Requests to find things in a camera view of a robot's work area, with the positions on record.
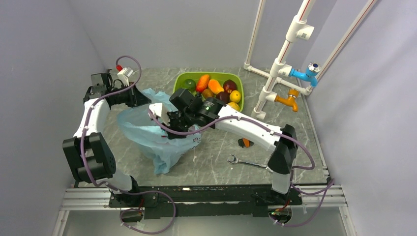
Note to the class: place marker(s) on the blue plastic bag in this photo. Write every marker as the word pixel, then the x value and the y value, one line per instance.
pixel 153 141

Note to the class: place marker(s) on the orange faucet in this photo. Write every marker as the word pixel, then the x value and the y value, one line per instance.
pixel 290 101

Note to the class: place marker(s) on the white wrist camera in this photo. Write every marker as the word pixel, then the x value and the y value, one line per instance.
pixel 159 111
pixel 124 73

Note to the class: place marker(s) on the brown fake kiwi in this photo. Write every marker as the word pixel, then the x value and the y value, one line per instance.
pixel 207 93

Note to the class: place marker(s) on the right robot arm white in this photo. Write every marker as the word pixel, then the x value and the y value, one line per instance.
pixel 216 114

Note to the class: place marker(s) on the yellow fake lemon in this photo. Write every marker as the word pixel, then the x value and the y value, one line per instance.
pixel 235 96

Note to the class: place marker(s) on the orange black hex key set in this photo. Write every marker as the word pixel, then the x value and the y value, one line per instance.
pixel 244 143

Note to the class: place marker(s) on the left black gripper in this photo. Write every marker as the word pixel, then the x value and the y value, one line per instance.
pixel 136 99

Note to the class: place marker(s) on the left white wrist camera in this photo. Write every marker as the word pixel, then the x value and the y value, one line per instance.
pixel 124 73

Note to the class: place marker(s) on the blue faucet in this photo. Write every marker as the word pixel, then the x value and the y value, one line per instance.
pixel 309 75

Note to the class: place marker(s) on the dark red fake apple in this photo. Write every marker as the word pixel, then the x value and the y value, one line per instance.
pixel 229 86

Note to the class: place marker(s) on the dark maroon fake fruit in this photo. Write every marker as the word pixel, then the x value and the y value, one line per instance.
pixel 223 96

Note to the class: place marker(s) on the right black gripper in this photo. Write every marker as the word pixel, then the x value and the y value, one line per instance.
pixel 171 115

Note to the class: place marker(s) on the dark green round fruit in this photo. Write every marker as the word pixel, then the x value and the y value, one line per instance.
pixel 189 84

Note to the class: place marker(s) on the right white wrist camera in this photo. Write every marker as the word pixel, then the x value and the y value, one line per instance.
pixel 159 111

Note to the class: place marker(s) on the white PVC pipe frame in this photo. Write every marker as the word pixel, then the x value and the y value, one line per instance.
pixel 278 80

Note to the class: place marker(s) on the orange fake mango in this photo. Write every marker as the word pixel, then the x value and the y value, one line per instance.
pixel 215 86

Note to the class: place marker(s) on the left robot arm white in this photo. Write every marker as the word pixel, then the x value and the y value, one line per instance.
pixel 88 155

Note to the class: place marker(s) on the yellow fake fruit front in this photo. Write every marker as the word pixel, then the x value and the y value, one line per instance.
pixel 234 105

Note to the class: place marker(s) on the silver open-end wrench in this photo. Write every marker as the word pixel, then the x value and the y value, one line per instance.
pixel 235 160

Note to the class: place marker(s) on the green plastic fruit basket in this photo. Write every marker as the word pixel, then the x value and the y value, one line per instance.
pixel 220 77

